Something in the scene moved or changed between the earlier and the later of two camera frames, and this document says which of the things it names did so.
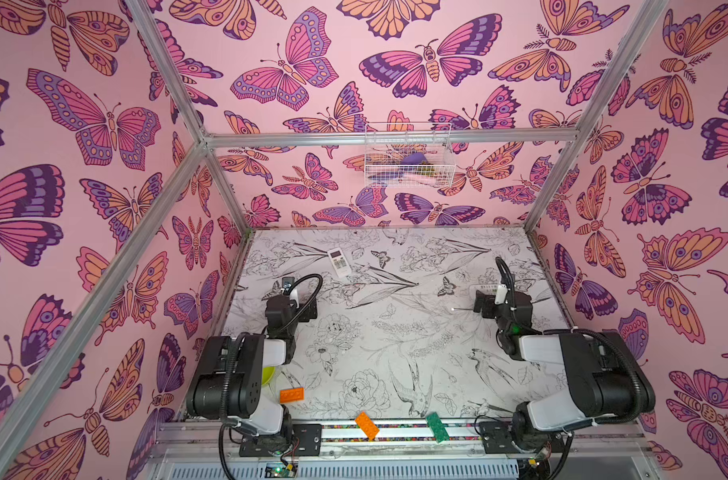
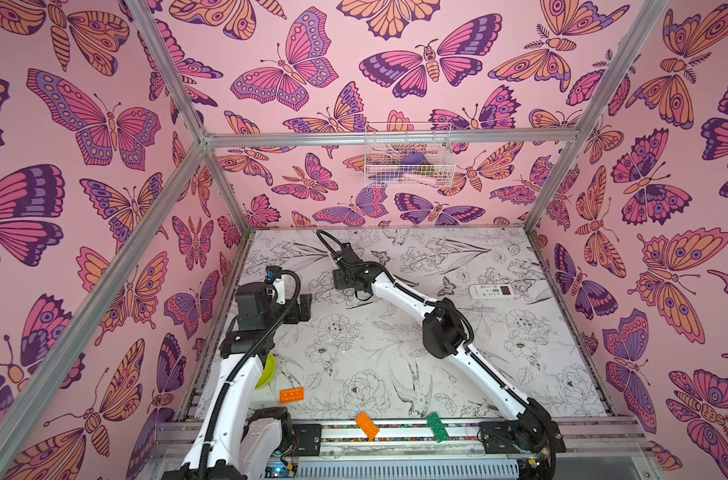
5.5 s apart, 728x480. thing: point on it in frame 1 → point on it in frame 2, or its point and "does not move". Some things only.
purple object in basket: (414, 158) does not move
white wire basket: (409, 155) does not move
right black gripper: (484, 303) → (344, 279)
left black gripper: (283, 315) → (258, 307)
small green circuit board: (279, 470) does not move
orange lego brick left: (290, 395) does not move
